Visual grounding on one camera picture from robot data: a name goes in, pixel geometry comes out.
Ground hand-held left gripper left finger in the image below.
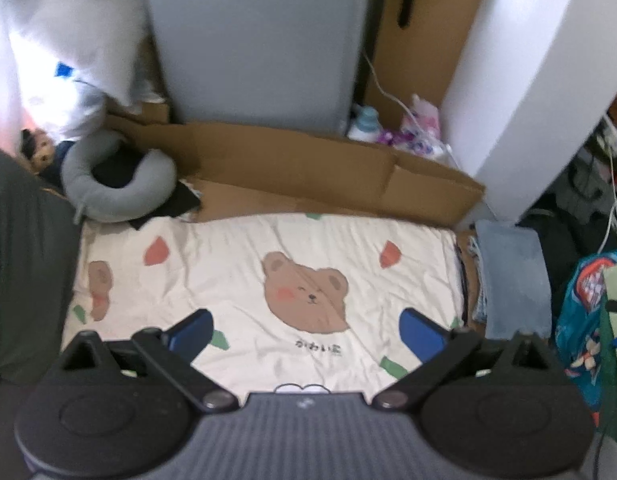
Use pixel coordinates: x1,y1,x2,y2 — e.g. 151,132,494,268
56,308,239,414

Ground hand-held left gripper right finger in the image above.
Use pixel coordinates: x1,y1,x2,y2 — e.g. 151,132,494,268
371,307,556,411

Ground blue denim pants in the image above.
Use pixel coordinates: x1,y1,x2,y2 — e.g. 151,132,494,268
474,219,554,341

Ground cream bear print blanket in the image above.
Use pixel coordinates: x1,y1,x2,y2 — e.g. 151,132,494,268
61,212,469,396

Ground black cloth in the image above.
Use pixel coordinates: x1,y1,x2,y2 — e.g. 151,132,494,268
91,150,203,231

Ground dark bag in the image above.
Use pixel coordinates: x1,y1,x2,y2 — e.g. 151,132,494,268
518,207,589,311

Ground colourful printed blue bag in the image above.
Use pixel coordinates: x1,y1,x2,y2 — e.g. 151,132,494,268
553,250,617,428

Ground grey U-shaped neck pillow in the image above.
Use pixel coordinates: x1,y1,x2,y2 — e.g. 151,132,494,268
60,129,178,225

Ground dark green pillow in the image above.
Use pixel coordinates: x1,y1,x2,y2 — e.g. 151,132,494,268
0,142,84,391

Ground flattened brown cardboard sheet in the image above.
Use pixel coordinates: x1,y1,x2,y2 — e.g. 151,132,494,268
106,102,486,233

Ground light green cloth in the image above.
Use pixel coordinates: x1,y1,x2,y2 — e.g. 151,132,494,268
598,260,617,446

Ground purple printed packet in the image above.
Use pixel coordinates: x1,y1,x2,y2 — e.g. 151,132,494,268
381,94,451,157

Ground white bottle with blue cap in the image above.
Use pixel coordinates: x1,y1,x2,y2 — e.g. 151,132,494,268
347,106,381,142

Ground brown teddy bear plush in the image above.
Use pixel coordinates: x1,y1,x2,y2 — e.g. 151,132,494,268
18,129,59,176

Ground white plastic bag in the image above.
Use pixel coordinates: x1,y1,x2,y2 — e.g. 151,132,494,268
18,60,109,143

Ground tall brown cardboard box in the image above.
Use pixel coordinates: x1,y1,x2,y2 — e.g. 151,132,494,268
363,0,494,126

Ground white pillow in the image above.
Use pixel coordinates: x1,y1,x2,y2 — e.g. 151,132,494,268
3,0,152,108

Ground white cable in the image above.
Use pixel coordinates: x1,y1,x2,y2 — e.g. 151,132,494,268
363,50,461,171

